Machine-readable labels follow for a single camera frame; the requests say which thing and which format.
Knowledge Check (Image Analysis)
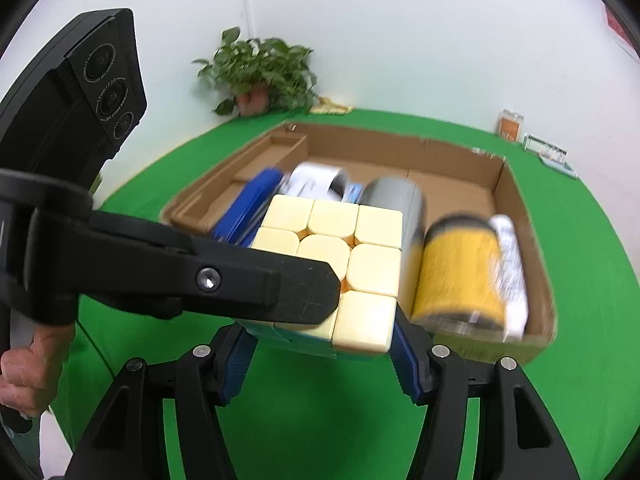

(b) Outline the blue stapler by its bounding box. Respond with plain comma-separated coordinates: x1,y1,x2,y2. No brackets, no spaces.
212,167,286,248

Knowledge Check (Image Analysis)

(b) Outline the yellow label glass jar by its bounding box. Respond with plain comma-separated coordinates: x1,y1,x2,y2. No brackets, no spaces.
410,215,508,333

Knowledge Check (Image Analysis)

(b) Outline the green tablecloth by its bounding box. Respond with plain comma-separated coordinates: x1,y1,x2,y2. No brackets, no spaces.
50,107,638,480

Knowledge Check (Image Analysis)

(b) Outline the yellow flat packet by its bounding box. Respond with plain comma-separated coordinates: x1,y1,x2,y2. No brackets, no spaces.
310,96,354,116

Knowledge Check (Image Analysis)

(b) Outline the red wall notice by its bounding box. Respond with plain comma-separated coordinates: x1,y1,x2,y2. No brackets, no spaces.
602,5,640,61

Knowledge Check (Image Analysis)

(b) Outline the small orange box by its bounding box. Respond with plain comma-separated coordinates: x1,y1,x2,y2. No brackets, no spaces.
496,109,524,141

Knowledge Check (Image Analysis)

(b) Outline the silver metal tin can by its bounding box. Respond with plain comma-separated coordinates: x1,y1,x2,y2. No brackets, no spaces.
360,176,428,306

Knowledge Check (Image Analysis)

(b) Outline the pale yellow puzzle cube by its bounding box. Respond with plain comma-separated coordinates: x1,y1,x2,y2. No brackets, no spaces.
235,194,405,358

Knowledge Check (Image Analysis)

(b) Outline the person's left hand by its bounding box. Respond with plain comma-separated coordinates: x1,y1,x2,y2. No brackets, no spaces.
0,322,76,418

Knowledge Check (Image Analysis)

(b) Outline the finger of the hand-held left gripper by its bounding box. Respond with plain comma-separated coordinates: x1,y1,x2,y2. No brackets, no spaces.
0,169,343,328

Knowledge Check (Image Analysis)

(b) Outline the white hair dryer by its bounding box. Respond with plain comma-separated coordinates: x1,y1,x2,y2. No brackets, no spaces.
282,161,353,203

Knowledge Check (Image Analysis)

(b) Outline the large cardboard tray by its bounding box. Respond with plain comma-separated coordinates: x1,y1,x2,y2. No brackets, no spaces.
159,120,558,366

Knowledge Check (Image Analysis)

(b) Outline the potted plant in orange pot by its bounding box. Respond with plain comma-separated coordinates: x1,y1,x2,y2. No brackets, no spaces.
192,26,319,117

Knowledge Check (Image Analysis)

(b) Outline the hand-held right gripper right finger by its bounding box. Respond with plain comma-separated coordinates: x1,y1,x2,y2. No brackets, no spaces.
385,310,581,480

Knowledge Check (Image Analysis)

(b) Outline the white plastic bottle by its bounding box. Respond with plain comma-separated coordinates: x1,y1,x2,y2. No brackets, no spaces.
487,214,531,343

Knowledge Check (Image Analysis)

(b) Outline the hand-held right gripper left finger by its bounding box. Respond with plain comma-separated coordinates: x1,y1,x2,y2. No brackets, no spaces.
65,322,261,480

